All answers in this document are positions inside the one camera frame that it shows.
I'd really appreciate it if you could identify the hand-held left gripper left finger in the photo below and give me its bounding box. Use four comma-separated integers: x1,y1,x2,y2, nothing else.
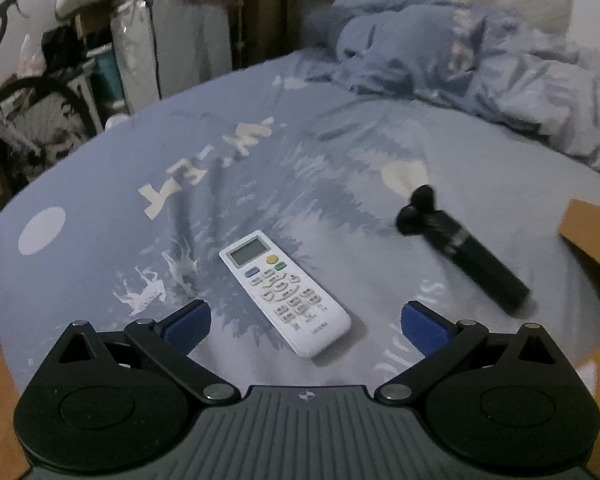
30,299,241,404

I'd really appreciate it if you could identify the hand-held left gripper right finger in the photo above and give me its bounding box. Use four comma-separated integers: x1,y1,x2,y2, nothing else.
374,301,577,404

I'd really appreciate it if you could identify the black electric shaver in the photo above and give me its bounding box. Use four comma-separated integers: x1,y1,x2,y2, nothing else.
395,184,531,316

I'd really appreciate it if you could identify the white remote control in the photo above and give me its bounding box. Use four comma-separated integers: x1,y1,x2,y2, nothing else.
219,230,352,359

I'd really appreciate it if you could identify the orange cardboard box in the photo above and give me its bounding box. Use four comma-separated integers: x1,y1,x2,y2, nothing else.
556,199,600,411

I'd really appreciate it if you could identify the bicycle wheel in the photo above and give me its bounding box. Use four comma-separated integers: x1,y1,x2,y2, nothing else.
0,74,102,173

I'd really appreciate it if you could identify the blue grey duvet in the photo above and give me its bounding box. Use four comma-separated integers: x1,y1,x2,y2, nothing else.
304,0,600,184

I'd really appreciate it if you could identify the grey plastic-wrapped bundle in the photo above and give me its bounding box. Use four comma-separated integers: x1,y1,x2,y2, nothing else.
109,0,233,113

